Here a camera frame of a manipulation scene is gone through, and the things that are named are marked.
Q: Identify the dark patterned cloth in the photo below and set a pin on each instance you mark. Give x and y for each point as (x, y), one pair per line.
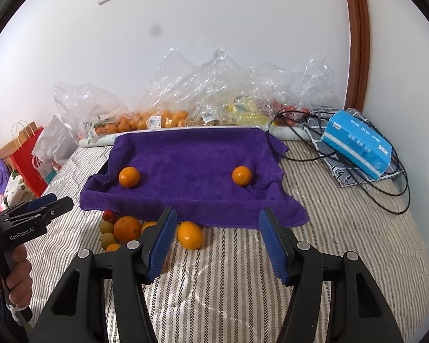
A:
(343, 177)

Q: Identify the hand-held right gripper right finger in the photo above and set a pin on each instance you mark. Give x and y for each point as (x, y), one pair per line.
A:
(273, 246)

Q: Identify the large orange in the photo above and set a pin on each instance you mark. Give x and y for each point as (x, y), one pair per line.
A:
(127, 229)

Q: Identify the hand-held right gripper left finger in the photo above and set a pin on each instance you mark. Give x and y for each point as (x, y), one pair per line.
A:
(161, 246)

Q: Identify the brown wooden door frame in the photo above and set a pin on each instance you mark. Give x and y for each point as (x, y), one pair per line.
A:
(357, 43)

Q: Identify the clear bag of leafy tangerines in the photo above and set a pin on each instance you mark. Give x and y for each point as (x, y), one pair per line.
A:
(109, 127)

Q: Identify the floral cloth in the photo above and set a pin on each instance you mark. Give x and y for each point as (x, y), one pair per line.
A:
(17, 185)

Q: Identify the small green fruit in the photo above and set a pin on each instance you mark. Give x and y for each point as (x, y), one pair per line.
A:
(108, 240)
(106, 227)

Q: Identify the clear bag of red fruit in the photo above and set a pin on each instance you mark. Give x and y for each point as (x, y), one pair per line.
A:
(293, 108)

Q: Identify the white plastic bag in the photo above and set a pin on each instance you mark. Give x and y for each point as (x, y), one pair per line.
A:
(53, 139)

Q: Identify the striped bed quilt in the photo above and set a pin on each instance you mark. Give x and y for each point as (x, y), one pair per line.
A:
(236, 293)

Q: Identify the purple towel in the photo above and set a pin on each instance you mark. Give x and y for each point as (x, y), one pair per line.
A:
(193, 171)

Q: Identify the person's left hand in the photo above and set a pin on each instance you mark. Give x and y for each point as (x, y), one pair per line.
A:
(20, 280)

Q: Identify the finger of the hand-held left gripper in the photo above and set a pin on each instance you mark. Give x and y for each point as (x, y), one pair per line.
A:
(41, 202)
(59, 205)

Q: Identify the clear bag of yellow fruit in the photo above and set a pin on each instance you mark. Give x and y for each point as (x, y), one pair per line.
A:
(246, 109)

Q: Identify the small red fruit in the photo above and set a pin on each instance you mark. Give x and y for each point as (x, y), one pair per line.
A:
(109, 216)

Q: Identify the blue tissue pack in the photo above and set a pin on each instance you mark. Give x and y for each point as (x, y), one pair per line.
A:
(357, 146)

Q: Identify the red paper bag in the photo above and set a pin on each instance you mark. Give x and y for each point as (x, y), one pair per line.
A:
(26, 168)

